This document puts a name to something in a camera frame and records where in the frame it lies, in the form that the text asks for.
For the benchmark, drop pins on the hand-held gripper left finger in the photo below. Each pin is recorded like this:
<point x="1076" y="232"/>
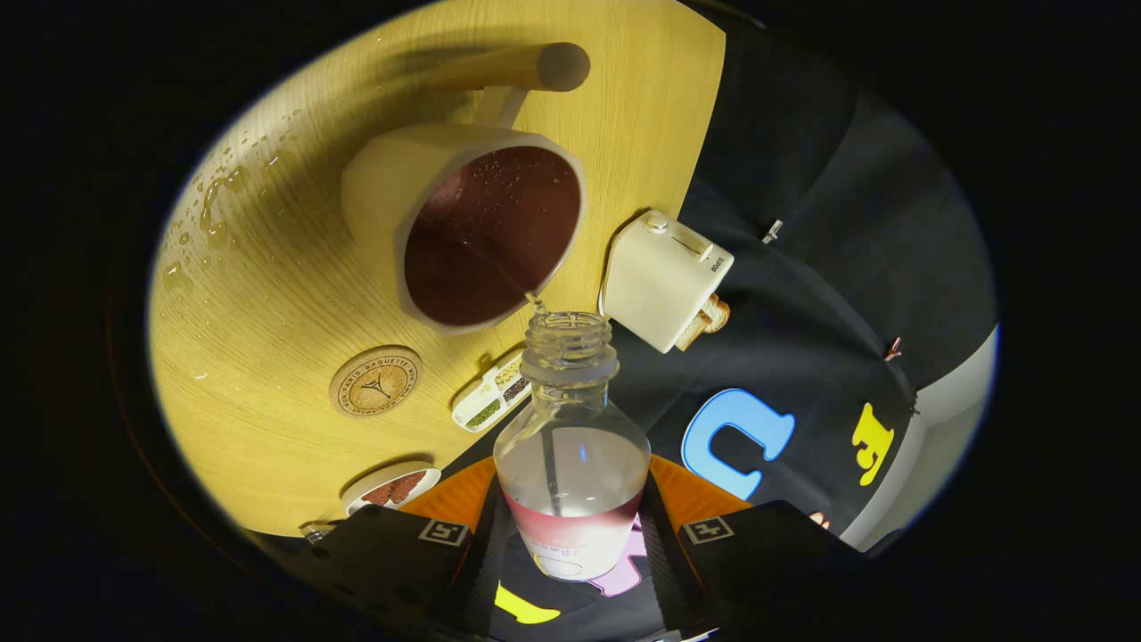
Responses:
<point x="486" y="571"/>

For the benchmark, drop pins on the divided white dish of beans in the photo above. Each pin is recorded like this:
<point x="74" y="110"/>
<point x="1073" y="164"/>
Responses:
<point x="486" y="406"/>

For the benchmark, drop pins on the brown meat patty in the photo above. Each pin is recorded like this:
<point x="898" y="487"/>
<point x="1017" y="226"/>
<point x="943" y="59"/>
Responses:
<point x="379" y="493"/>
<point x="408" y="483"/>

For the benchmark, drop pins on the wooden table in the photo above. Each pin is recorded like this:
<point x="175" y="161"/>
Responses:
<point x="267" y="294"/>

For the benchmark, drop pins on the round wooden coaster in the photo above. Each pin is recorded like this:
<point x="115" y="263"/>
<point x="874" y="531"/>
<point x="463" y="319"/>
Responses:
<point x="374" y="383"/>

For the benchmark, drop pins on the toast slice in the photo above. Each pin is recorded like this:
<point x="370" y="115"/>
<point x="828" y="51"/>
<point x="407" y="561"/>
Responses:
<point x="718" y="312"/>
<point x="695" y="332"/>

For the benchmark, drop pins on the cream toaster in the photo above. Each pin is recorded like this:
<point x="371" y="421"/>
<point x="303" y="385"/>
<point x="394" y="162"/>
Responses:
<point x="660" y="285"/>

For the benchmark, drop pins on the pink clip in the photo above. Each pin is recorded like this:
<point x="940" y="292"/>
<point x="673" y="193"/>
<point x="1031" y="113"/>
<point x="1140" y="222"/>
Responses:
<point x="893" y="349"/>

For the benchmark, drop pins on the white round plate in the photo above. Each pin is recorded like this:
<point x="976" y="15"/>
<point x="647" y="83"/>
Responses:
<point x="426" y="477"/>

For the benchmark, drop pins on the clear juice bottle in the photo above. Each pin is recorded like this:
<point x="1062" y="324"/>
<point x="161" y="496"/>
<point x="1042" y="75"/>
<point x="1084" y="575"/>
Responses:
<point x="570" y="499"/>

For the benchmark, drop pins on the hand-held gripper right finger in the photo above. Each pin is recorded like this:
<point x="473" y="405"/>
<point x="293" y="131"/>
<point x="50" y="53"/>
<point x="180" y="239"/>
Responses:
<point x="664" y="571"/>

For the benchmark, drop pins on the silver metal clip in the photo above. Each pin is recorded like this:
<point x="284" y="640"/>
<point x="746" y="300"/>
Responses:
<point x="772" y="232"/>

